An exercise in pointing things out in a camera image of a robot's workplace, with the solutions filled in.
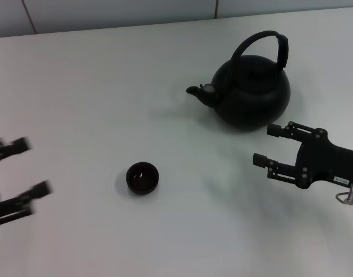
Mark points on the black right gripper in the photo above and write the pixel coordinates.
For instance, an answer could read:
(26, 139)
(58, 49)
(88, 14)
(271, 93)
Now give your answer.
(323, 161)

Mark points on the dark brown teacup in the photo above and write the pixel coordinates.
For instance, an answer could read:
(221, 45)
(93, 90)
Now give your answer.
(142, 180)

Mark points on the black round teapot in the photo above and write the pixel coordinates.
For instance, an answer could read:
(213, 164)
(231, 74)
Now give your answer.
(251, 98)

